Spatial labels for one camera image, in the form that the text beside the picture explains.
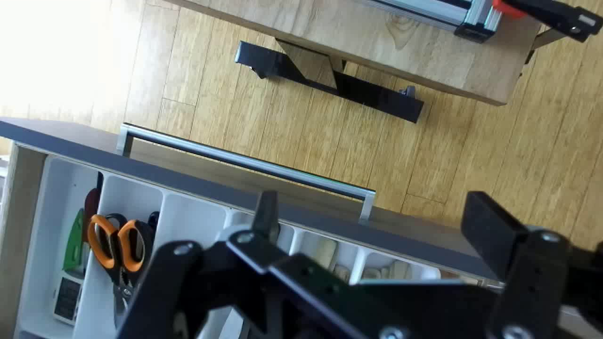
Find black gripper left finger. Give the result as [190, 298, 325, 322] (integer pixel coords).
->
[114, 188, 280, 339]

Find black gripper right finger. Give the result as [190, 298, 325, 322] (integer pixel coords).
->
[461, 190, 570, 339]

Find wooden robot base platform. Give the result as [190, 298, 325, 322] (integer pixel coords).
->
[169, 0, 540, 106]

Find white cutlery organizer tray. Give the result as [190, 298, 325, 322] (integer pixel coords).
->
[14, 156, 440, 339]

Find grey kitchen drawer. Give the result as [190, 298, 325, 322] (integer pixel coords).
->
[0, 119, 495, 339]

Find orange handled scissors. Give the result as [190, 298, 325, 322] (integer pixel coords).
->
[84, 213, 154, 316]

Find green handled utensil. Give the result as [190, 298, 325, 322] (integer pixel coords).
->
[62, 209, 84, 277]

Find black metal base bracket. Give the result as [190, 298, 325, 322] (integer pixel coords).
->
[235, 42, 423, 123]

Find aluminium extrusion frame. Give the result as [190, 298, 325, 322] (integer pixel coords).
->
[371, 0, 501, 43]

